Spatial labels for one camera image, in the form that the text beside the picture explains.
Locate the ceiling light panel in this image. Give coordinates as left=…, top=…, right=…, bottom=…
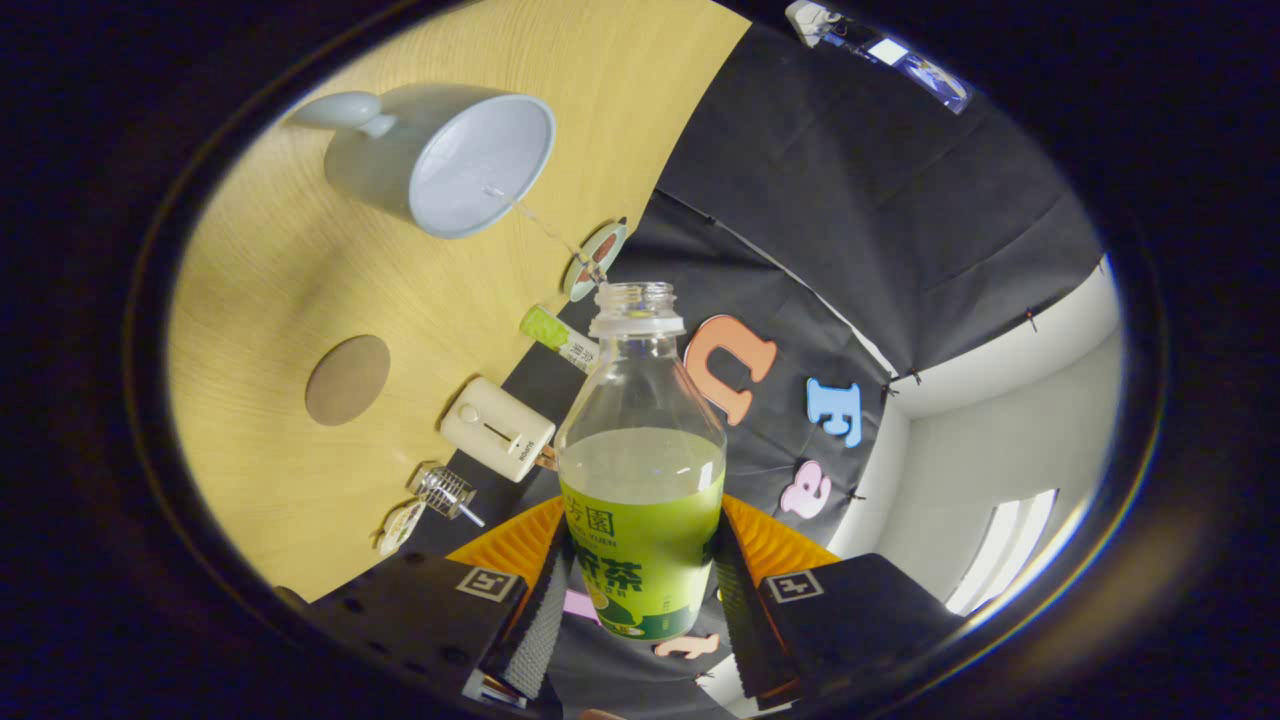
left=945, top=488, right=1059, bottom=616

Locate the white toaster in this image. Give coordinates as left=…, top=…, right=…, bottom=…
left=440, top=376, right=557, bottom=483

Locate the white cup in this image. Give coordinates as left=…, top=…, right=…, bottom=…
left=290, top=84, right=557, bottom=240

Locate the green label juice bottle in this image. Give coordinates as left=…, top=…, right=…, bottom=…
left=556, top=282, right=728, bottom=642

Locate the round brown coaster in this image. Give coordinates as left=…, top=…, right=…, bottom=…
left=305, top=334, right=392, bottom=427

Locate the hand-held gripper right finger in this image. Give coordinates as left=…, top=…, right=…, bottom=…
left=712, top=493, right=966, bottom=701

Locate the pale green plate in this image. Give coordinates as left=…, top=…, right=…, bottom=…
left=563, top=220, right=629, bottom=303

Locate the white divided snack tray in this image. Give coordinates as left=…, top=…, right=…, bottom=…
left=377, top=500, right=428, bottom=558

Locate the metal wire holder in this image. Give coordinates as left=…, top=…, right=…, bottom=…
left=409, top=466, right=477, bottom=519

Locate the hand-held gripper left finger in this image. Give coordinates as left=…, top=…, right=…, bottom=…
left=305, top=497, right=571, bottom=706

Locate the wooden table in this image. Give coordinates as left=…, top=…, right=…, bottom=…
left=165, top=0, right=751, bottom=606

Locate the slim capped drink bottle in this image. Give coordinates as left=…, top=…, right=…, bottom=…
left=519, top=305, right=601, bottom=375

